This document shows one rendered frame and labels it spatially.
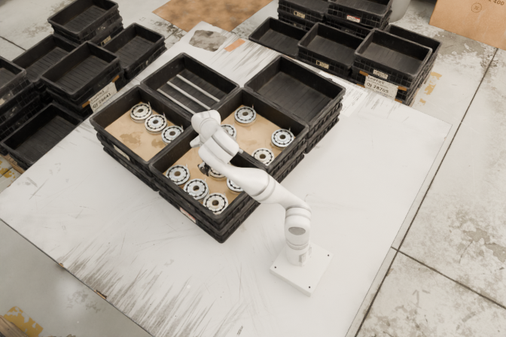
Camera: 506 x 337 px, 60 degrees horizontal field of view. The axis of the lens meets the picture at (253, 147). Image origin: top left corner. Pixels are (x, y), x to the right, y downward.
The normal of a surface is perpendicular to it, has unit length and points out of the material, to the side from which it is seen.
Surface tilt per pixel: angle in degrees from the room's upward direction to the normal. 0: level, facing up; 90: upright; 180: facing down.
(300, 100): 0
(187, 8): 0
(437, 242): 0
